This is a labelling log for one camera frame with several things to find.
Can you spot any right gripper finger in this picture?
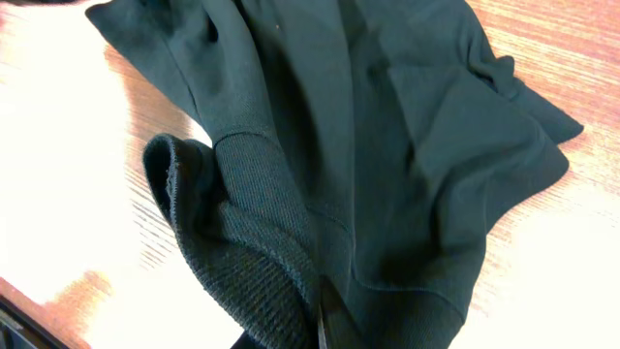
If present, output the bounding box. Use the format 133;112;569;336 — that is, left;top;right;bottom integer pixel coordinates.
318;278;358;349

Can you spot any black t-shirt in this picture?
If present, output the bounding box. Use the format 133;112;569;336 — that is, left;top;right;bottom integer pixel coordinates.
86;0;582;348

